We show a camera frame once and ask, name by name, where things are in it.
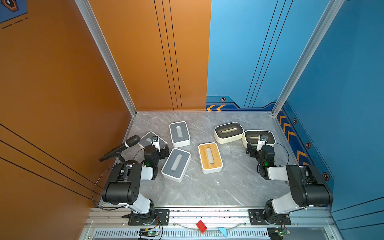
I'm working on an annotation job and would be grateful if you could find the green circuit board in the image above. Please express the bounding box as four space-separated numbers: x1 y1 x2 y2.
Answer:
138 229 162 240
267 229 291 240

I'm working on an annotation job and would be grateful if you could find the grey lid tissue box left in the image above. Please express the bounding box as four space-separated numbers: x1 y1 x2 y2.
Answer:
138 132 168 150

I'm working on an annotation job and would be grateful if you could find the grey lid tissue box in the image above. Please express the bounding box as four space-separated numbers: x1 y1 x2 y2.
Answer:
162 148 191 183
138 132 168 150
169 121 191 148

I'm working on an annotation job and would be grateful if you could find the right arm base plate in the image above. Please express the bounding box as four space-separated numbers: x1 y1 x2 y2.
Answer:
248 209 292 226

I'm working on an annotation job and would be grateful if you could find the red plastic block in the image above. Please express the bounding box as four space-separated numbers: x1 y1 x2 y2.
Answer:
196 220 208 234

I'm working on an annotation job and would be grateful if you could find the grey lid tissue box back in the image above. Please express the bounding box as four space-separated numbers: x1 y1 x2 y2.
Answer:
169 121 191 148

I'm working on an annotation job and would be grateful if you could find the blue triangle piece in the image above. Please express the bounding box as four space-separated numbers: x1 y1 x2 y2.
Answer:
217 227 228 238

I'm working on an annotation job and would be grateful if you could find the dark lid cream box left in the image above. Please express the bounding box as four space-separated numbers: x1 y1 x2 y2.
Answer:
214 122 245 144

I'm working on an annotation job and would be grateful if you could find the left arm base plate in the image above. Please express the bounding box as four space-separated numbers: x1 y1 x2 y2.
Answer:
128 209 170 226

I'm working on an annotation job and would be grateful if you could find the grey lid tissue box front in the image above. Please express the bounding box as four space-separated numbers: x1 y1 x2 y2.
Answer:
162 148 191 183

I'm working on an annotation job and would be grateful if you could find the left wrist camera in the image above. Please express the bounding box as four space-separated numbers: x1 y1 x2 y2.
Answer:
151 136 160 151

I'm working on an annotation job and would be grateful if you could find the right green circuit board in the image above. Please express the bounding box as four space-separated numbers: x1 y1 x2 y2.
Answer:
267 229 291 240

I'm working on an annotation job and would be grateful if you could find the dark lid cream box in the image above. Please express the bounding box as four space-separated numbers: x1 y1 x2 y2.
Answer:
242 130 276 148
214 122 245 144

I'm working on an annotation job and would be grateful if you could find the right aluminium corner post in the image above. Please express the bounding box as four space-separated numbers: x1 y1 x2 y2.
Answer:
272 0 345 117

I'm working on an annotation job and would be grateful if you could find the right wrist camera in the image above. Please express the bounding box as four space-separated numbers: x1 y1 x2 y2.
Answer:
257 135 268 151

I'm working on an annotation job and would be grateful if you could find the left aluminium corner post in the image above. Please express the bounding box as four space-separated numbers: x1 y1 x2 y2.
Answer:
75 0 137 117

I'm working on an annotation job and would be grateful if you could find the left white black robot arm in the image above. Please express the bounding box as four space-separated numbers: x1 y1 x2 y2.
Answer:
100 144 169 225

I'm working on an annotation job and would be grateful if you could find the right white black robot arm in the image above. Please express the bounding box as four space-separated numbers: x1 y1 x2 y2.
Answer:
246 143 334 225

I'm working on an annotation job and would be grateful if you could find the bamboo lid white tissue box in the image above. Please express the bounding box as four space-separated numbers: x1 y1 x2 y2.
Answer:
198 143 224 174

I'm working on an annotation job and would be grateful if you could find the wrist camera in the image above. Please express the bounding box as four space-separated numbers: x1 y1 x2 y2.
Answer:
151 136 160 151
257 135 268 151

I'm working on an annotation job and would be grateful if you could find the dark lid cream box right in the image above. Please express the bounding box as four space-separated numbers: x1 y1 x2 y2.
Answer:
242 130 276 148

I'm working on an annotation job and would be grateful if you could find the aluminium corner post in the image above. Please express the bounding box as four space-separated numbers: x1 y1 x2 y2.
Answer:
272 0 345 117
75 0 137 117

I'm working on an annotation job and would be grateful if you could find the black microphone on stand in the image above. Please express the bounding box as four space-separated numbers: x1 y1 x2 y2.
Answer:
99 135 141 164

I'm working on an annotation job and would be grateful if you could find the left green circuit board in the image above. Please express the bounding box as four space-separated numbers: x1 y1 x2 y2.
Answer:
138 229 162 240

